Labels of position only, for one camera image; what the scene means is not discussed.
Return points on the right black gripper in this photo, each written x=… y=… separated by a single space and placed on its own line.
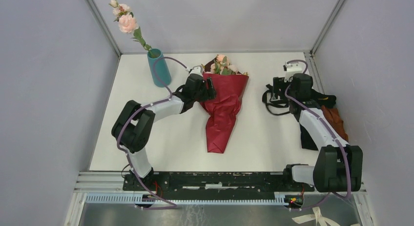
x=279 y=83

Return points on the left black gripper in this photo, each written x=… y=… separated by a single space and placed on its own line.
x=209 y=93

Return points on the red paper bouquet wrapper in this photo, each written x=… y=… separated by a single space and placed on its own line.
x=223 y=109

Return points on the black ribbon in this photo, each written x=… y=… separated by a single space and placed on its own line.
x=274 y=104

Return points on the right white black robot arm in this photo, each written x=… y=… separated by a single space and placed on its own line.
x=338 y=167

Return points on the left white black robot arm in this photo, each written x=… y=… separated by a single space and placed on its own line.
x=134 y=124

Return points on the teal ceramic vase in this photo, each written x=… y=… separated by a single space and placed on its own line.
x=158 y=68

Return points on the pink flower stem in vase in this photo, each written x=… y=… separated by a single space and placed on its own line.
x=128 y=24

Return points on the orange cloth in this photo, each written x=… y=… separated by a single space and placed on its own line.
x=334 y=119

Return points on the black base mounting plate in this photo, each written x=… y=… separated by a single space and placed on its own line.
x=222 y=185

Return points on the white paper strip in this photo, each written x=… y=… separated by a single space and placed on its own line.
x=316 y=217

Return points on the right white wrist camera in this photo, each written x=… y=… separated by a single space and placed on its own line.
x=291 y=69

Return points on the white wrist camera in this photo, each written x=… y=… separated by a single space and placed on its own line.
x=291 y=69
x=197 y=70

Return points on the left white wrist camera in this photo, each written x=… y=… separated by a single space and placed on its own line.
x=197 y=70

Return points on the white slotted cable duct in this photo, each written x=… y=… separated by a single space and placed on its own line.
x=142 y=199

